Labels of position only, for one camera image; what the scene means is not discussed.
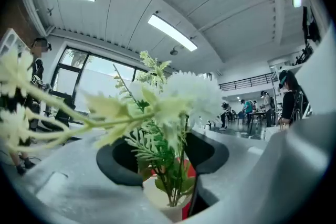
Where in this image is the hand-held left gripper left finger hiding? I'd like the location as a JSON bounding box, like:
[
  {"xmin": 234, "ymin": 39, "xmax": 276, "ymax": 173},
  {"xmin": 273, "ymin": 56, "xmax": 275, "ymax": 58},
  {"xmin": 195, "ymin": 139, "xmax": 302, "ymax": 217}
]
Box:
[{"xmin": 0, "ymin": 136, "xmax": 173, "ymax": 224}]

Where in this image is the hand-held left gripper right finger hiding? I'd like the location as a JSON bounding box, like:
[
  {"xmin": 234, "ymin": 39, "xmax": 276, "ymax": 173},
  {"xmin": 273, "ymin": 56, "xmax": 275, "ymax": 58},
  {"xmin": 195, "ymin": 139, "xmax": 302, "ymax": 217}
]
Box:
[{"xmin": 183, "ymin": 128, "xmax": 272, "ymax": 224}]

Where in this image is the white vase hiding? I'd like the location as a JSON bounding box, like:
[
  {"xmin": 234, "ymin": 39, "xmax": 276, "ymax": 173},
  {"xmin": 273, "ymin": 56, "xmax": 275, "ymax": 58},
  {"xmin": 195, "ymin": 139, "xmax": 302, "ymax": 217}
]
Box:
[{"xmin": 142, "ymin": 175, "xmax": 197, "ymax": 222}]

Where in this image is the pink flower bouquet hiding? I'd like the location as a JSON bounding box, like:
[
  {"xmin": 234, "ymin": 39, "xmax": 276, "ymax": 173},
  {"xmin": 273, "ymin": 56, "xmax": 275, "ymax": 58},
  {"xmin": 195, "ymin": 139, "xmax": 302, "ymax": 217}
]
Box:
[{"xmin": 0, "ymin": 47, "xmax": 224, "ymax": 208}]

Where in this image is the red tablecloth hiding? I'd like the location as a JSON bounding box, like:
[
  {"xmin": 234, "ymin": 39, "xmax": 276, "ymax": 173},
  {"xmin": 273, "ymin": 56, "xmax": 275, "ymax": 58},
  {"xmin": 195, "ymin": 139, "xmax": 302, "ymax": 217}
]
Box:
[{"xmin": 150, "ymin": 156, "xmax": 197, "ymax": 219}]

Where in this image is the black office chair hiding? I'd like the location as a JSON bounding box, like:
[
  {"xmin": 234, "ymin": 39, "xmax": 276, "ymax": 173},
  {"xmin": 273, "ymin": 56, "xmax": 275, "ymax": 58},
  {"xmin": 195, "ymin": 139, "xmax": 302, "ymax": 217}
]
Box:
[{"xmin": 43, "ymin": 94, "xmax": 77, "ymax": 132}]

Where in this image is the black balcony railing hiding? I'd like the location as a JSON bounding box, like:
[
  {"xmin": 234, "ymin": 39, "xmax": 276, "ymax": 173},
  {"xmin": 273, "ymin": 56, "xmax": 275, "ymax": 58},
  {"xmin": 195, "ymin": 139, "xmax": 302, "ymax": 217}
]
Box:
[{"xmin": 218, "ymin": 72, "xmax": 275, "ymax": 92}]

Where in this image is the large window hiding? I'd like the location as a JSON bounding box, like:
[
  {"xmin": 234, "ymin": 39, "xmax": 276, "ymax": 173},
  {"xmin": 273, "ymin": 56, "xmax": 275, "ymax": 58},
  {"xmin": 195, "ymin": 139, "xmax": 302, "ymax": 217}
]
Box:
[{"xmin": 51, "ymin": 46, "xmax": 164, "ymax": 116}]

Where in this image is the person's beige shirt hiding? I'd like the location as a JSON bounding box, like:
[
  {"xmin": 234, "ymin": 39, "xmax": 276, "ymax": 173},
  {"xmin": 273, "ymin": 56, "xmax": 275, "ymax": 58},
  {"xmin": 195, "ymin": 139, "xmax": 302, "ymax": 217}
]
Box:
[{"xmin": 262, "ymin": 23, "xmax": 336, "ymax": 224}]

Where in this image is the white cubby shelf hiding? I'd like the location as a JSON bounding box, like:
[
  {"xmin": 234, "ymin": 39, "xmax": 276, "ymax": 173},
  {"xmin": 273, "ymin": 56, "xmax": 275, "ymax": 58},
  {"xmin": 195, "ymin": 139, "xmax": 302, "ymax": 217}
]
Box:
[{"xmin": 0, "ymin": 28, "xmax": 31, "ymax": 57}]

